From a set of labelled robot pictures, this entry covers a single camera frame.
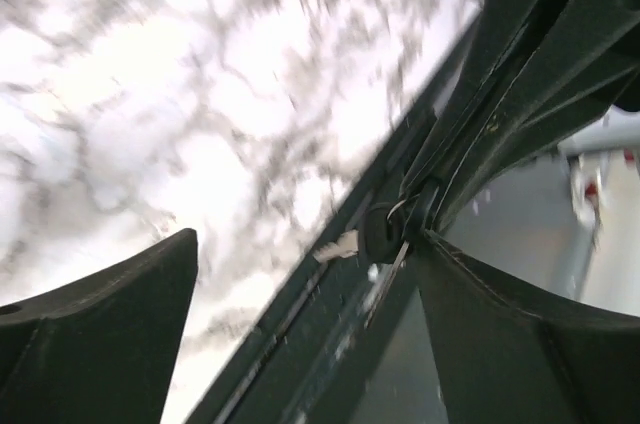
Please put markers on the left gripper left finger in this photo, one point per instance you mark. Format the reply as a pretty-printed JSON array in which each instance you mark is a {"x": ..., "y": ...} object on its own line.
[{"x": 101, "y": 349}]

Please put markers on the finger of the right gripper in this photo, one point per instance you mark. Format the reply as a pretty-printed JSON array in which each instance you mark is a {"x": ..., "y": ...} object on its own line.
[
  {"x": 504, "y": 36},
  {"x": 547, "y": 99}
]

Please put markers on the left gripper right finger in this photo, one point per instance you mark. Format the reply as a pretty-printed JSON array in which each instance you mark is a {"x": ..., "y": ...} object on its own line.
[{"x": 509, "y": 352}]

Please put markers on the black key bunch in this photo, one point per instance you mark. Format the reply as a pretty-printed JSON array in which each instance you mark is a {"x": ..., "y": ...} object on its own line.
[{"x": 385, "y": 235}]

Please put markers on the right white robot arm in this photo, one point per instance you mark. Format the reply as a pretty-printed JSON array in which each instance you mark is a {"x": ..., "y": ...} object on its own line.
[{"x": 593, "y": 151}]

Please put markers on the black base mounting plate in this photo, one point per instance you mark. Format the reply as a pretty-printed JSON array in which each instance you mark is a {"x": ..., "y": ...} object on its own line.
[{"x": 258, "y": 381}]

